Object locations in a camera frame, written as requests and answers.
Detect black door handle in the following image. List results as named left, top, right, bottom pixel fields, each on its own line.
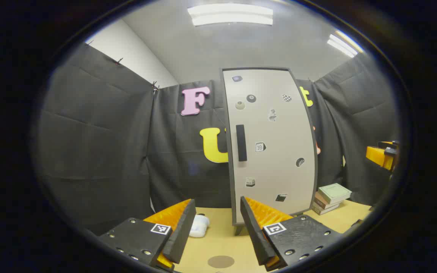
left=236, top=124, right=248, bottom=162

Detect black backdrop cloth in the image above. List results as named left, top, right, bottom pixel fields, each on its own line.
left=36, top=42, right=399, bottom=235

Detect ceiling light panel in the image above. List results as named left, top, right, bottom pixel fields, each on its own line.
left=327, top=30, right=365, bottom=58
left=187, top=4, right=274, bottom=27

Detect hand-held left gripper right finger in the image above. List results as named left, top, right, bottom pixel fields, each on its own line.
left=240, top=196, right=343, bottom=272

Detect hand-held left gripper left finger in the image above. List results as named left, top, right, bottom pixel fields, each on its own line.
left=98, top=199, right=197, bottom=272

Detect brown round coaster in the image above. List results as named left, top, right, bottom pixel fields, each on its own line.
left=207, top=255, right=235, bottom=269

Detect white plush toy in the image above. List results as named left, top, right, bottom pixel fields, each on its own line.
left=189, top=214, right=210, bottom=238

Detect white cabinet door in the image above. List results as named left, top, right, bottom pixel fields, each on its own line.
left=222, top=68, right=318, bottom=224

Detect dark grey cabinet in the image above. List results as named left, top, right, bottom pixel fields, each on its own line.
left=220, top=67, right=319, bottom=235

